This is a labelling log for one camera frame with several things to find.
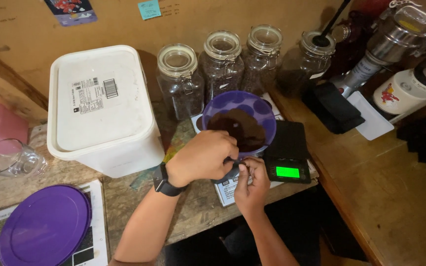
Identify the person's right hand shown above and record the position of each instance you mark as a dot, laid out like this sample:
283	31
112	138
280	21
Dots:
252	192

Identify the person's left hand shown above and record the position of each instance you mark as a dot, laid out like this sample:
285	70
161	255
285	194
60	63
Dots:
198	157

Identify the person's left fingers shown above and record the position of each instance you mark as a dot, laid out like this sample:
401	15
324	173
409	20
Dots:
227	147

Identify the person's right fingers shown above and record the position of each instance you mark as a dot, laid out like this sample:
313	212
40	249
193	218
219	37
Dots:
252	168

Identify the small black pouch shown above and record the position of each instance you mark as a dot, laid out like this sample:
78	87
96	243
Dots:
231	170

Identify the ground coffee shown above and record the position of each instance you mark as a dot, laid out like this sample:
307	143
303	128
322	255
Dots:
248	129

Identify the black digital scale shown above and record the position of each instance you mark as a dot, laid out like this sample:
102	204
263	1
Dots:
287	142

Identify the purple dotted plastic bowl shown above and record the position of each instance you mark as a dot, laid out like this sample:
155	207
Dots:
235	100

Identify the black wrist watch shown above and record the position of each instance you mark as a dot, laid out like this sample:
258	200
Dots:
165	183

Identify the person's dark trousers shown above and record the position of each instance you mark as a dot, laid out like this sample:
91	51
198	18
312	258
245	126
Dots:
290	229

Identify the glass jar of coffee beans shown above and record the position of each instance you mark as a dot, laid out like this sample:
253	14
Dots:
221	70
179	85
261	66
301	70

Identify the folded black cloth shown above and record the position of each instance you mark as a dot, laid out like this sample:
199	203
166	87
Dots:
333	109

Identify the white plastic tray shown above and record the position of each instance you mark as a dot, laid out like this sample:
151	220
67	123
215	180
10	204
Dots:
374	120

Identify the white lidded plastic container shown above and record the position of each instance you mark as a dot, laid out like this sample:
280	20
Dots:
98	111

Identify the printed sheet with photos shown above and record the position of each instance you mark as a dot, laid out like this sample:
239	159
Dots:
97	221

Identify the blue sticky note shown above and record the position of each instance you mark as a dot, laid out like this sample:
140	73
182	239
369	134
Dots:
149	9

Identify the dark red bag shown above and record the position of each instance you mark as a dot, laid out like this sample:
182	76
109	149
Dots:
351	44

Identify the stainless steel grinder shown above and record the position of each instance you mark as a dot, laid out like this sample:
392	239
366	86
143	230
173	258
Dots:
398	37

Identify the purple plastic lid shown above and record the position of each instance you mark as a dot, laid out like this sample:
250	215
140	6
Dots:
43	229

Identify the purple illustrated card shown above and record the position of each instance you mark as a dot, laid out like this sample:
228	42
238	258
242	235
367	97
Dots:
73	11

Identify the clear drinking glass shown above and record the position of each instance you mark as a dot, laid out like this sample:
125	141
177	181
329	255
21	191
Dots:
13	160

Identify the pink plastic box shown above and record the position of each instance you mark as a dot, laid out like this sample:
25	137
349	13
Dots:
2	127

